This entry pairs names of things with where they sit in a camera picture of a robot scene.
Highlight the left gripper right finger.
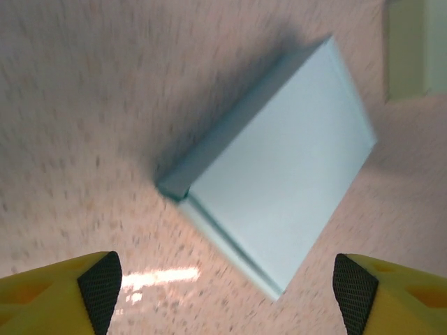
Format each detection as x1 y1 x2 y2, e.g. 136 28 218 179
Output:
333 253 447 335

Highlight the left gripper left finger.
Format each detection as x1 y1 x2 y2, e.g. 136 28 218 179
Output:
0 251 123 335

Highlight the light blue paper box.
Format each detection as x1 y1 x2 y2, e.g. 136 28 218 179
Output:
155 33 379 302

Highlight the green paper box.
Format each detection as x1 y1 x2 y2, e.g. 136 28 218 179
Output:
382 0 447 104

